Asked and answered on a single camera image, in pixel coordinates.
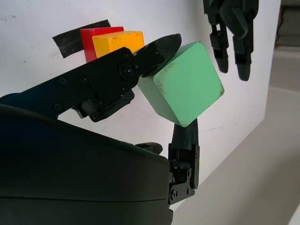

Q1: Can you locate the black three-fingered right hand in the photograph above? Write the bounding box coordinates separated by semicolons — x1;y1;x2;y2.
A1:
0;33;201;225

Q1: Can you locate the black three-fingered left hand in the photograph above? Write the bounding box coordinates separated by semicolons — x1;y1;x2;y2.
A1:
203;0;260;82

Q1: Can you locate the green cube block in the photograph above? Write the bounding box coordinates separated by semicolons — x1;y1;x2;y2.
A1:
137;41;225;128

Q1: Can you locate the yellow cube block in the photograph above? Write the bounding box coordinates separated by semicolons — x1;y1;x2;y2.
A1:
91;30;145;58

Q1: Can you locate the red cube block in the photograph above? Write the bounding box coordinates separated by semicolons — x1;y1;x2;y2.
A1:
80;26;124;63

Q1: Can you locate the black tape strip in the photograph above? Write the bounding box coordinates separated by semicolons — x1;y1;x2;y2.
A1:
52;19;111;59

